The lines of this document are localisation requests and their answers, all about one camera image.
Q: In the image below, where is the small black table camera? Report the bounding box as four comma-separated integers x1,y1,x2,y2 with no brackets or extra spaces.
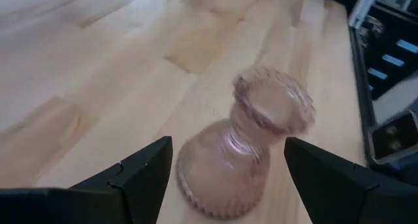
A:
368,110,418,163

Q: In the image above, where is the blue-grey camera mount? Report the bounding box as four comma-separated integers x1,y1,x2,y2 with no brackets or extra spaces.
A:
372,70,418,125

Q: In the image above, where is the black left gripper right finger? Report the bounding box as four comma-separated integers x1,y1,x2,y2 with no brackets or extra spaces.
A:
283,137,418,224

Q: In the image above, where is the pink ribbed glass candle holder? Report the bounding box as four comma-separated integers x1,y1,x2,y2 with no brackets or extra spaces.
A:
175,65,317,221

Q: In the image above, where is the silver aluminium extrusion bar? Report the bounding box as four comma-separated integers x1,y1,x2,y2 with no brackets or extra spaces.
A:
347,0,381,31

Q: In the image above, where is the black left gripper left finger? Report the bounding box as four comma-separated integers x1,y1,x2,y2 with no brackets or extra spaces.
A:
0,136,173,224

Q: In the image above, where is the black labelled drawer cabinet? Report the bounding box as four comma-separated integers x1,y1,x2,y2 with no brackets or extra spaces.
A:
362,7,418,101

